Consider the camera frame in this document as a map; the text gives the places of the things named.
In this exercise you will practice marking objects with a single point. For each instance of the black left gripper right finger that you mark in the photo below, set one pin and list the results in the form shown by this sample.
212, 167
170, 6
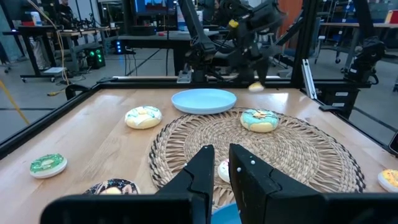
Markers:
248, 177

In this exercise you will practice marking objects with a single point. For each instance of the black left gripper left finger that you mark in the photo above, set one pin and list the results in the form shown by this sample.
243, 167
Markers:
199, 180

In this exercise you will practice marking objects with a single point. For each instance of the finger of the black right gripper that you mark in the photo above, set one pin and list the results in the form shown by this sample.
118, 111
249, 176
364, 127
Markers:
263, 73
246, 74

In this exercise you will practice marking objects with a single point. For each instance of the small yellow sprinkled donut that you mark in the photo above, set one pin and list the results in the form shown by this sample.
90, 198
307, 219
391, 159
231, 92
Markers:
256, 87

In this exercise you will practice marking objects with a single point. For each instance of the small white pink-sprinkled donut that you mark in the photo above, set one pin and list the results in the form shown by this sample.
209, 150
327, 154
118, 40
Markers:
224, 171

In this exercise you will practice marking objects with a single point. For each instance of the large teal chocolate-drizzled donut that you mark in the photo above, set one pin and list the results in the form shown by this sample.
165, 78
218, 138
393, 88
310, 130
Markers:
259, 123

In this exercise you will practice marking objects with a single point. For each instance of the large chocolate frosted donut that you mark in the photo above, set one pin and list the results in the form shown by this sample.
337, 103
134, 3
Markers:
124, 186

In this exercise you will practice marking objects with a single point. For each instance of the large white teal-drizzled donut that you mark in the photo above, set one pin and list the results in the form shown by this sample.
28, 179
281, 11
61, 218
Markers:
143, 119

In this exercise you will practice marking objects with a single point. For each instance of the small yellow-orange frosted donut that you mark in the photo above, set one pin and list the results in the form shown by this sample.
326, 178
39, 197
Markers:
390, 179

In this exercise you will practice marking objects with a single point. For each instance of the small green frosted donut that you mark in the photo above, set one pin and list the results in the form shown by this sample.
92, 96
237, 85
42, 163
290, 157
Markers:
46, 163

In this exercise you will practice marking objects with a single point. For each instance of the black background robot arm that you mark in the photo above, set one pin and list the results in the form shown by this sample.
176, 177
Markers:
367, 56

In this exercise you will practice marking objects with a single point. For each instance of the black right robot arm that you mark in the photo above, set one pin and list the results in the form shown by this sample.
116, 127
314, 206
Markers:
199, 46

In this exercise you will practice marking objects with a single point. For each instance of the light blue plate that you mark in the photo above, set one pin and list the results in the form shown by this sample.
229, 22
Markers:
202, 101

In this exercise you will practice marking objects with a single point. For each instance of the round woven straw placemat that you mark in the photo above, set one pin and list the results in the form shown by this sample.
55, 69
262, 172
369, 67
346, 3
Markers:
295, 155

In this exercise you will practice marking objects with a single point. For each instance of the black box white labels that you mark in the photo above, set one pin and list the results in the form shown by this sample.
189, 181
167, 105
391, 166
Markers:
335, 98

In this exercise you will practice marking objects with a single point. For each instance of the wooden-topped desk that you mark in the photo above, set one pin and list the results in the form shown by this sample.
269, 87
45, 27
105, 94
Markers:
342, 24

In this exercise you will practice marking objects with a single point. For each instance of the grey-topped black desk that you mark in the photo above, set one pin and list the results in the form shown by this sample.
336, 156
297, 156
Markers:
149, 37

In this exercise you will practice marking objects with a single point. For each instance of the computer monitor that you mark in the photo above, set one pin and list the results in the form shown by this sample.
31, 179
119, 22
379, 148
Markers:
155, 6

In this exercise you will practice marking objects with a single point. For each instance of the computer with green lights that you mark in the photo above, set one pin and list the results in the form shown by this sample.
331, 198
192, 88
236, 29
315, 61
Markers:
94, 59

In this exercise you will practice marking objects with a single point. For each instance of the person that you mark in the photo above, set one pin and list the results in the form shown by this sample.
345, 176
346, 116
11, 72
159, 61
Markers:
65, 11

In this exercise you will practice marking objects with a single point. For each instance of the black workshop desk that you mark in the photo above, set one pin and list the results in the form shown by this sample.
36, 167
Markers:
37, 31

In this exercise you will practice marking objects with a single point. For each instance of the black frame clip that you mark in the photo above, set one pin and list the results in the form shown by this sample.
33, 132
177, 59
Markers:
73, 90

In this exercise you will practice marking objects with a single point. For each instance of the black aluminium table frame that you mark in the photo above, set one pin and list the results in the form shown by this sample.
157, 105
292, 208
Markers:
37, 126

